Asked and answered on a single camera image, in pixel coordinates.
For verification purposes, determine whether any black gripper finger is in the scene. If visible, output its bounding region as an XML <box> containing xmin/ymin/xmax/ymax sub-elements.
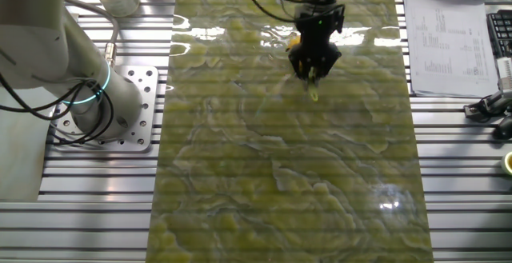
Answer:
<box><xmin>314</xmin><ymin>42</ymin><xmax>343</xmax><ymax>85</ymax></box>
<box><xmin>288</xmin><ymin>44</ymin><xmax>314</xmax><ymax>82</ymax></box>

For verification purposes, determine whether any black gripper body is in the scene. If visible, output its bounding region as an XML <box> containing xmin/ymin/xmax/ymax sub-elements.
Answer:
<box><xmin>294</xmin><ymin>4</ymin><xmax>346</xmax><ymax>53</ymax></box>

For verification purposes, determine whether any green marble pattern mat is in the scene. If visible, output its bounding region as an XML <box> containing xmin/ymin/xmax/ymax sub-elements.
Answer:
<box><xmin>146</xmin><ymin>0</ymin><xmax>435</xmax><ymax>263</ymax></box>

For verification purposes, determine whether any printed paper sheet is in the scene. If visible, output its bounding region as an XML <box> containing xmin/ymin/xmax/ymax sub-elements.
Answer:
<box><xmin>402</xmin><ymin>0</ymin><xmax>500</xmax><ymax>98</ymax></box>

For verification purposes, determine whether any black clamp tool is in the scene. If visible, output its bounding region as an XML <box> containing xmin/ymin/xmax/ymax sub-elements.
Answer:
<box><xmin>463</xmin><ymin>89</ymin><xmax>512</xmax><ymax>120</ymax></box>

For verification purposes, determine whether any black keyboard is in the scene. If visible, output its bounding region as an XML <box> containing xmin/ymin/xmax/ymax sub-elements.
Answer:
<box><xmin>486</xmin><ymin>9</ymin><xmax>512</xmax><ymax>59</ymax></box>

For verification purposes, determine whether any white ribbed adapter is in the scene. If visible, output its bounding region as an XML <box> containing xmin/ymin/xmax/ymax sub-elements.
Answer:
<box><xmin>495</xmin><ymin>56</ymin><xmax>512</xmax><ymax>92</ymax></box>

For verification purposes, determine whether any green tape roll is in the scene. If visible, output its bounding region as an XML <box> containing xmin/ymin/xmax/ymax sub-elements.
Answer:
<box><xmin>500</xmin><ymin>150</ymin><xmax>512</xmax><ymax>176</ymax></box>

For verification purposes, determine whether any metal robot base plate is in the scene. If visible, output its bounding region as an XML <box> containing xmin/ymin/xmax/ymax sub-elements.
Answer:
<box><xmin>50</xmin><ymin>65</ymin><xmax>160</xmax><ymax>153</ymax></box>

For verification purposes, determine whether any grey cable with metal connector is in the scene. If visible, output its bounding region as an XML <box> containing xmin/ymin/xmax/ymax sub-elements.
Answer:
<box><xmin>63</xmin><ymin>0</ymin><xmax>121</xmax><ymax>68</ymax></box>

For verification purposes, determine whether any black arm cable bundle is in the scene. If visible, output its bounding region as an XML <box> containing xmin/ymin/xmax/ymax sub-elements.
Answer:
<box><xmin>0</xmin><ymin>70</ymin><xmax>115</xmax><ymax>147</ymax></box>

